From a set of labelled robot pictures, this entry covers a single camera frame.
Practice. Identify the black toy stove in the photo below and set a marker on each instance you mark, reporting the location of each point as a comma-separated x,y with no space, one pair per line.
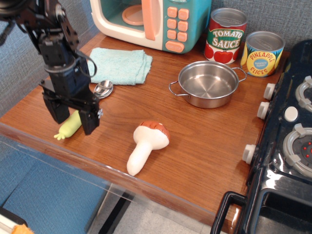
279,184

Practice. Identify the teal toy microwave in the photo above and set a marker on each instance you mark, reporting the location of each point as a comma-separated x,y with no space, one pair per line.
168,25

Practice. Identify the tomato sauce can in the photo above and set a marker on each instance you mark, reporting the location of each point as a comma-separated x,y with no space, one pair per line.
225,32

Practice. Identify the plush mushroom toy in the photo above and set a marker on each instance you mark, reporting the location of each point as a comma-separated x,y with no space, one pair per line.
148,136

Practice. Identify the small steel pot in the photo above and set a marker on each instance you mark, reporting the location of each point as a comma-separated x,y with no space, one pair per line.
207,84

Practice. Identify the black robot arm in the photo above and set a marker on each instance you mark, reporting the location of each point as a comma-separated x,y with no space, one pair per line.
48,27

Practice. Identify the orange object at corner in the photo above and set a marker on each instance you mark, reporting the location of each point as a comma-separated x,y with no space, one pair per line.
11,223

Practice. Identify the light blue rag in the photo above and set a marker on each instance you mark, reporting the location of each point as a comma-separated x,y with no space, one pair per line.
121,67

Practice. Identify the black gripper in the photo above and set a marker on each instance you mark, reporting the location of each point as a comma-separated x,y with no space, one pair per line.
68,86

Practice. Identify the clear acrylic barrier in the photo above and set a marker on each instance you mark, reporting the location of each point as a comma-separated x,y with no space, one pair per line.
54,197

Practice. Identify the pineapple slices can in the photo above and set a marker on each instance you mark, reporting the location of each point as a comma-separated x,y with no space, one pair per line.
262,53

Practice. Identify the yellow handled metal spoon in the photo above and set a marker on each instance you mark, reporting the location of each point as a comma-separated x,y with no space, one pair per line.
73,123

